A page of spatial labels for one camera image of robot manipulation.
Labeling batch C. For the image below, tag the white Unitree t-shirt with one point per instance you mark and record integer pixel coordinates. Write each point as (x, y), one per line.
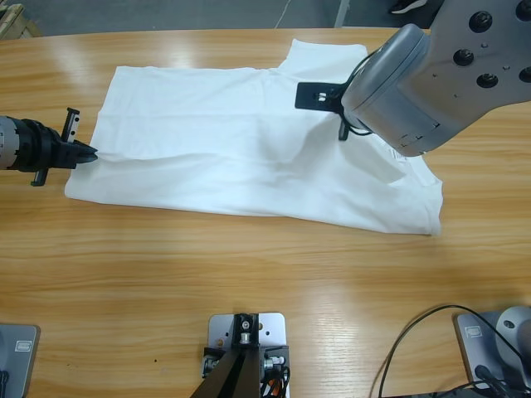
(207, 166)

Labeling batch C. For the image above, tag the black shoe white sole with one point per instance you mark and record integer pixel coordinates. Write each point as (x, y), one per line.
(404, 6)

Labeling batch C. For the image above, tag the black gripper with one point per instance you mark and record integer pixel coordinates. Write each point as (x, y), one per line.
(343, 129)
(45, 149)

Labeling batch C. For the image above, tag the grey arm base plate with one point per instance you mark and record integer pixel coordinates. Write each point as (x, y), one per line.
(514, 331)
(18, 356)

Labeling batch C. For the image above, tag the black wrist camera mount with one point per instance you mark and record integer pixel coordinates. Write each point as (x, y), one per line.
(309, 95)

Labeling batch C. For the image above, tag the white pole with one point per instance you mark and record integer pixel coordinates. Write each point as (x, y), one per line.
(342, 14)

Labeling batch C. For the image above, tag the dark camera post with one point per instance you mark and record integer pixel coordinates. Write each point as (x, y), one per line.
(232, 381)

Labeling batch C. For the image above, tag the wooden pallet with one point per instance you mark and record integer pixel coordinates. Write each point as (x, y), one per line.
(16, 25)

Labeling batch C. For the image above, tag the white mount block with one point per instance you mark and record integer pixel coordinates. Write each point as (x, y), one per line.
(271, 327)

